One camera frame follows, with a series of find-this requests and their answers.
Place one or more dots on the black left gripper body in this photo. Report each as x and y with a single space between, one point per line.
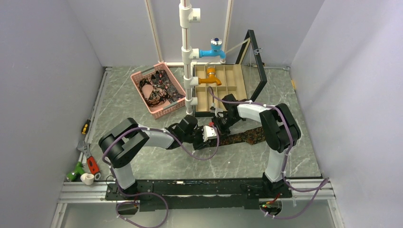
196 137

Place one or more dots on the yellow black screwdriver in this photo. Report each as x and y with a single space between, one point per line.
85 127

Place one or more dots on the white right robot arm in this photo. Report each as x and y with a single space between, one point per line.
280 129

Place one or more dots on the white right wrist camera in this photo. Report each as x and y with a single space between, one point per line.
217 111

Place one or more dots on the white pvc pipe stand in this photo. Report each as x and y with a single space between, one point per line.
188 16

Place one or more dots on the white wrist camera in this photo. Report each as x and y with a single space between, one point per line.
217 111
209 133

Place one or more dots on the white pipe fitting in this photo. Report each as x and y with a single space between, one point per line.
87 178

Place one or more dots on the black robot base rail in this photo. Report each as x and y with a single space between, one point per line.
246 193

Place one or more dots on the green toy tool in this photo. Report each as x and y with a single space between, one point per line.
78 171

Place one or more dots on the red handled wrench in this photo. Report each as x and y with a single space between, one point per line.
84 147

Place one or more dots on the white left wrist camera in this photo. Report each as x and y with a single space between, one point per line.
209 133

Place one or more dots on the black orange key-pattern tie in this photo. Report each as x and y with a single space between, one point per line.
252 137

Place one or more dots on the blue plastic faucet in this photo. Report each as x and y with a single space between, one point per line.
215 51

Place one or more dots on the orange plastic faucet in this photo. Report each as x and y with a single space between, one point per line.
211 77

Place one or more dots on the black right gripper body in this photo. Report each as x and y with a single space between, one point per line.
225 123

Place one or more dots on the pink plastic basket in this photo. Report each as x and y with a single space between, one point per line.
167 107

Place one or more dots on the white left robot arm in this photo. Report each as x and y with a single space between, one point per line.
121 144

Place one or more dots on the floral ties in basket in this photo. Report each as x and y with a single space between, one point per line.
158 89

